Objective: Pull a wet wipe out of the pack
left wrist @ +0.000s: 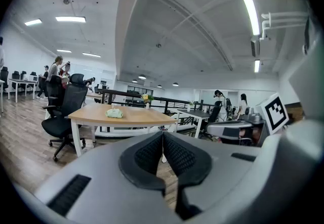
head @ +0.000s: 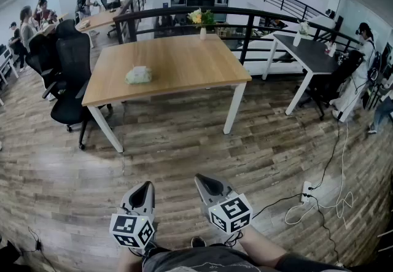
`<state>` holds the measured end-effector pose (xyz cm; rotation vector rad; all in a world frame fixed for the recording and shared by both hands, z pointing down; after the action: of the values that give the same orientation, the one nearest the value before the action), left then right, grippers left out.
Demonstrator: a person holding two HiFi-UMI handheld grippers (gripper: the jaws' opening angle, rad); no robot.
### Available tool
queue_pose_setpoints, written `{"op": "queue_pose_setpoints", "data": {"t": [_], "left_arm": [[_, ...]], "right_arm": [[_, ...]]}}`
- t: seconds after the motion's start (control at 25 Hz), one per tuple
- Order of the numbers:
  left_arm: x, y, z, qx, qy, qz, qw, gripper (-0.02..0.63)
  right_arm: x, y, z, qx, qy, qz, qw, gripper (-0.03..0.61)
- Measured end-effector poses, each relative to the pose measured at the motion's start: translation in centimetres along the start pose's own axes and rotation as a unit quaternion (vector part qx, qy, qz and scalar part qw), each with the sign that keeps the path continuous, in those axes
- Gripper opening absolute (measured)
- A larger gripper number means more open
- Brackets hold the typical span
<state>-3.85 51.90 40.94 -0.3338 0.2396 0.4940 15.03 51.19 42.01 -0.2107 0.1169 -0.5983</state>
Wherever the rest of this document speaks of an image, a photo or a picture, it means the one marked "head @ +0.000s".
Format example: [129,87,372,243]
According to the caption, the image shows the wooden table white legs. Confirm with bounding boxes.
[75,8,123,49]
[81,33,252,153]

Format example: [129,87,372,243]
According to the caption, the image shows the white cable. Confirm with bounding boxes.
[284,120,356,225]

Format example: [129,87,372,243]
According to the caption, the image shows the person's right forearm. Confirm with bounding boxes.
[238,225,289,269]

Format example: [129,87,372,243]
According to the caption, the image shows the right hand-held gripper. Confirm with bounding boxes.
[195,173,254,234]

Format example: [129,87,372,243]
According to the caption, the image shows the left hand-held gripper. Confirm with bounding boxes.
[109,181,157,249]

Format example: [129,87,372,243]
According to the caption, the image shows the white desk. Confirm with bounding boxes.
[0,44,20,87]

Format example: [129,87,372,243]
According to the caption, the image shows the person's dark printed shirt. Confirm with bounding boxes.
[143,244,352,272]

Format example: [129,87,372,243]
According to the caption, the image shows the yellow flower bouquet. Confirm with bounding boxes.
[187,8,216,31]

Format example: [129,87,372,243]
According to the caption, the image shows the white power strip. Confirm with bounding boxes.
[300,181,313,203]

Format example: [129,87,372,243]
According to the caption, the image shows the white flower bouquet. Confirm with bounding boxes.
[297,20,311,37]

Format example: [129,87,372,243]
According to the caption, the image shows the black bag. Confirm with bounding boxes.
[0,239,23,272]

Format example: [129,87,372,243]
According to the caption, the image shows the black metal railing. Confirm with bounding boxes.
[112,0,369,66]

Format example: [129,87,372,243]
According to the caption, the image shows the person's left forearm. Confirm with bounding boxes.
[117,245,146,272]

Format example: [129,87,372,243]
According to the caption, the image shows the pale green tissue pack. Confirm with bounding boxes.
[125,64,154,85]

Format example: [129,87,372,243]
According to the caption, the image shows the person's right black shoe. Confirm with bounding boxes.
[190,236,207,249]

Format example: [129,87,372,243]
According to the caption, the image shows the black cable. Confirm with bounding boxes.
[251,192,305,219]

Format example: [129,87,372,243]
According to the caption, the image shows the black table white legs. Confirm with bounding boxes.
[262,33,351,115]

